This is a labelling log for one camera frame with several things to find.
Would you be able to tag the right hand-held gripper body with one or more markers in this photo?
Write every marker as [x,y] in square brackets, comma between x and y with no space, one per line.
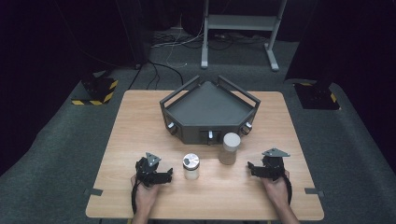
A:
[273,163]

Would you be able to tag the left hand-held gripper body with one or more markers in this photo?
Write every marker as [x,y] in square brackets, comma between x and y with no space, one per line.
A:
[148,168]

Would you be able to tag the person's left hand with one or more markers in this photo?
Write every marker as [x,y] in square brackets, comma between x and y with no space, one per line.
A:
[145,196]

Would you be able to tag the person's right hand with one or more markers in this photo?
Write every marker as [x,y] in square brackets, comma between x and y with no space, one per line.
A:
[276,191]

